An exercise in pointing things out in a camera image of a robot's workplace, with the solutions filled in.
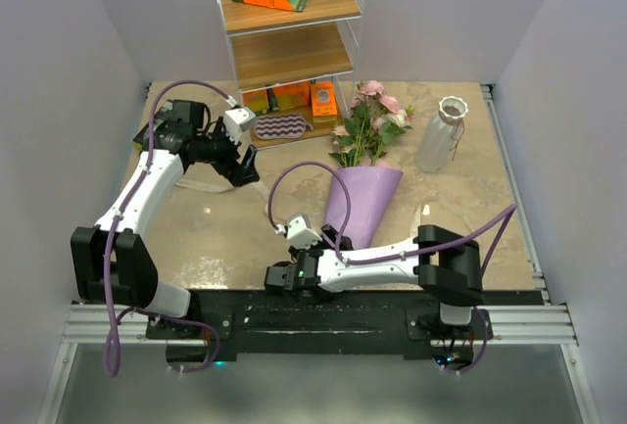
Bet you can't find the orange blister pack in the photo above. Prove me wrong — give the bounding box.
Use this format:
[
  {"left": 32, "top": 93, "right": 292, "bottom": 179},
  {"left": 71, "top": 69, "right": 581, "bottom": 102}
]
[{"left": 310, "top": 82, "right": 338, "bottom": 118}]

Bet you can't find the white wire wooden shelf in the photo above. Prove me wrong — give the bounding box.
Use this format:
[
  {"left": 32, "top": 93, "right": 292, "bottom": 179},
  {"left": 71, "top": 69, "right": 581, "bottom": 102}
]
[{"left": 217, "top": 0, "right": 365, "bottom": 140}]

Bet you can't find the white ribbed ceramic vase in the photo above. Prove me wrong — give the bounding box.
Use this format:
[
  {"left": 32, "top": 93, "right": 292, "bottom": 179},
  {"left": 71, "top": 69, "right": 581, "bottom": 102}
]
[{"left": 416, "top": 96, "right": 468, "bottom": 173}]

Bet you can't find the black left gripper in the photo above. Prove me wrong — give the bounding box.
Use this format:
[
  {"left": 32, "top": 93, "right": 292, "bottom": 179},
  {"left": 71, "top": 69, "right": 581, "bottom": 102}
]
[{"left": 194, "top": 118, "right": 260, "bottom": 186}]

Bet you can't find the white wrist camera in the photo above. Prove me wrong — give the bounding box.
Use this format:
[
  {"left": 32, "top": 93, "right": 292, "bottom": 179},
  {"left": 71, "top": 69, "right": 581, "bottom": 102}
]
[
  {"left": 274, "top": 212, "right": 322, "bottom": 250},
  {"left": 223, "top": 107, "right": 257, "bottom": 143}
]

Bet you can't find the orange green box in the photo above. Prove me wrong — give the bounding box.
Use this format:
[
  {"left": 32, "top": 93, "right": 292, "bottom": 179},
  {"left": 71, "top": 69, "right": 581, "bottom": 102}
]
[{"left": 242, "top": 89, "right": 270, "bottom": 115}]

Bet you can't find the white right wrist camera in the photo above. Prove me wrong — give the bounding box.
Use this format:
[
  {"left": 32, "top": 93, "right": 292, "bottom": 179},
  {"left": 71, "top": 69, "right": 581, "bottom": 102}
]
[{"left": 274, "top": 212, "right": 322, "bottom": 250}]

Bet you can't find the purple wrapping paper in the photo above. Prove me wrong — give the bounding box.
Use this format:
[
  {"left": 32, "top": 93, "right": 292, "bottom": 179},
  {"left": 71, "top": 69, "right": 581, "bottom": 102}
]
[{"left": 337, "top": 165, "right": 403, "bottom": 250}]

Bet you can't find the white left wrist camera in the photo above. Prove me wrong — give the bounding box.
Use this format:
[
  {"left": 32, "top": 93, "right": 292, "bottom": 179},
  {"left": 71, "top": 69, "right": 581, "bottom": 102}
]
[{"left": 223, "top": 107, "right": 257, "bottom": 143}]

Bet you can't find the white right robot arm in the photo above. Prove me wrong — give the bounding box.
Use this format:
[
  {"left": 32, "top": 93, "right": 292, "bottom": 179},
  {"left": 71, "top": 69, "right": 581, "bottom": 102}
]
[{"left": 264, "top": 224, "right": 484, "bottom": 339}]

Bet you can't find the purple wavy pad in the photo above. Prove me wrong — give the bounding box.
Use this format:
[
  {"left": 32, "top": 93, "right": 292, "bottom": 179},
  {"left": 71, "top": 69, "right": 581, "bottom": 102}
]
[{"left": 254, "top": 113, "right": 314, "bottom": 140}]

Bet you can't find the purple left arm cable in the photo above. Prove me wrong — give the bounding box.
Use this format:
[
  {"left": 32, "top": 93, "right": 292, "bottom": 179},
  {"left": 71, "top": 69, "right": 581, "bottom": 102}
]
[{"left": 101, "top": 79, "right": 236, "bottom": 379}]

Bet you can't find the pink flower bunch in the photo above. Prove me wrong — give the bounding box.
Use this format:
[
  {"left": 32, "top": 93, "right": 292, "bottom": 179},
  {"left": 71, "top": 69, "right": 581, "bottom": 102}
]
[{"left": 329, "top": 80, "right": 415, "bottom": 167}]

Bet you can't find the orange box on shelf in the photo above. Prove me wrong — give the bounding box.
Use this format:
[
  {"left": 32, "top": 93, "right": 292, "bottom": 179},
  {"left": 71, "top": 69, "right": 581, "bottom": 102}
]
[{"left": 271, "top": 81, "right": 310, "bottom": 111}]

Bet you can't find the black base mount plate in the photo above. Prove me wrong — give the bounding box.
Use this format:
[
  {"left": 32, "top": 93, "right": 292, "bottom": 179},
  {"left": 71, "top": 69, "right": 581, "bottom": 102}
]
[{"left": 116, "top": 290, "right": 493, "bottom": 372}]

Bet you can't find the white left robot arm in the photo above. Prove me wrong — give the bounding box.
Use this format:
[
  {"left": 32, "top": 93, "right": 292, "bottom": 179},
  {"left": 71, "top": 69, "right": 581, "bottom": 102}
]
[{"left": 71, "top": 100, "right": 260, "bottom": 338}]

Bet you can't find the beige printed ribbon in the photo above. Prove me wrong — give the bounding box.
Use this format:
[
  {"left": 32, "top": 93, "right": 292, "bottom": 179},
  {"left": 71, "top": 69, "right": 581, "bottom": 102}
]
[{"left": 175, "top": 178, "right": 269, "bottom": 218}]

